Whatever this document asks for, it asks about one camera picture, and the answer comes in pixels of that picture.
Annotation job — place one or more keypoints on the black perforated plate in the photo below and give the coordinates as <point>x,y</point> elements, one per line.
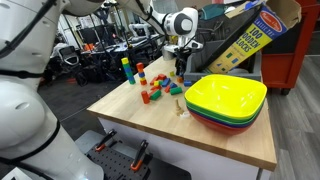
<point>113,163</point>

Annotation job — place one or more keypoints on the dark gray crate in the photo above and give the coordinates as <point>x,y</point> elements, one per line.
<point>216,30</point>

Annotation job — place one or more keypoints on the green cube block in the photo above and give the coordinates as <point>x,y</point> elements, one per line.
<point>132,82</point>
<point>129,74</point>
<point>126,66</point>

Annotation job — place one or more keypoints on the small yellow cube block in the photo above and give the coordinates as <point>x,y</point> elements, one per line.
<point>156,83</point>
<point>172,74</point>

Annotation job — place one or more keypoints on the small white plastic piece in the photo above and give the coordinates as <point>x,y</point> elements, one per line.
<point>185,115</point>

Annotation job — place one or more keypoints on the black background workbench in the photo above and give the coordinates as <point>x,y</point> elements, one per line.
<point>100,52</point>

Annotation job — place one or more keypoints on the green plastic bowl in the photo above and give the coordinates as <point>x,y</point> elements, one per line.
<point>233,121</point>

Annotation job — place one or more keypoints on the red cylinder block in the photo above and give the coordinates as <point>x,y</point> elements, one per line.
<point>145,97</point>

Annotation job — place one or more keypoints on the metal cylinder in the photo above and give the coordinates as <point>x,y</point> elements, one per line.
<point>166,56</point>

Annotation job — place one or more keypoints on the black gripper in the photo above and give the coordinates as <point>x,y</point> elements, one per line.
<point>182,58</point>

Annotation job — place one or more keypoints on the gray plastic bin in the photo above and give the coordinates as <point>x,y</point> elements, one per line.
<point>200,60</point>

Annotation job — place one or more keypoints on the black orange spring clamp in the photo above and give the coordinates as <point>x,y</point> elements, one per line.
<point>106,138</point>
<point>140,155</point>

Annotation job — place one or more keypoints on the plain wooden peg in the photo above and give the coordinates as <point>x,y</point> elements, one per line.
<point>179,109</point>

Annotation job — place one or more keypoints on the long red rectangular block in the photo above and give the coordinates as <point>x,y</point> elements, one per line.
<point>152,90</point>

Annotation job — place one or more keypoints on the blue plastic bowl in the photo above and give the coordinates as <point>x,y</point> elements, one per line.
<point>233,125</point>

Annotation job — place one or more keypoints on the wooden blocks cardboard box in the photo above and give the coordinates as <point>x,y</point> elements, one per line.
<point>253,40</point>

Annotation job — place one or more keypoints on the large yellow cube block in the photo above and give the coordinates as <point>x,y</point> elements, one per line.
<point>125,60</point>

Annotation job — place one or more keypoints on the orange flat block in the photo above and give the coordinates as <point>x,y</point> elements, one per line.
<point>141,70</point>

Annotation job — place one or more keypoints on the red cube block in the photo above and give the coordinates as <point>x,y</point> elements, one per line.
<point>140,66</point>
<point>143,82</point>

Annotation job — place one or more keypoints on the orange background item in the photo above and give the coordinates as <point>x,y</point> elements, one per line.
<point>89,47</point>

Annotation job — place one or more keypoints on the teal item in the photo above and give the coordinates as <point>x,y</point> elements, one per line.
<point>212,11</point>

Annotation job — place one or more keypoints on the short green cylinder block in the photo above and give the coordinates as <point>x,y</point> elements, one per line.
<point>161,82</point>

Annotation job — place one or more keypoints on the blue cylinder block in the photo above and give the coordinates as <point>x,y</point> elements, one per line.
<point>188,83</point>

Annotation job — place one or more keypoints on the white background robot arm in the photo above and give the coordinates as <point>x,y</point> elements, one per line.
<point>140,27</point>

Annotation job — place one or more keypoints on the yellow flat block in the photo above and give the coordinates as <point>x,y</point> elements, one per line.
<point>143,78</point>

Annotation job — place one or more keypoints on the yellow plastic bowl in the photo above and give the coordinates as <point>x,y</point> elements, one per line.
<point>226,95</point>

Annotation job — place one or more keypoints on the long blue rectangular block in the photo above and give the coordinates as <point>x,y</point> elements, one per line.
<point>166,82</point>

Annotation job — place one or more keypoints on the red tool cart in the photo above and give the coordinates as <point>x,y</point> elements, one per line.
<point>300,50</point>

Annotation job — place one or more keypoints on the red plastic bowl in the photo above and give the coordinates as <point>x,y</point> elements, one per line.
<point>230,130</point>

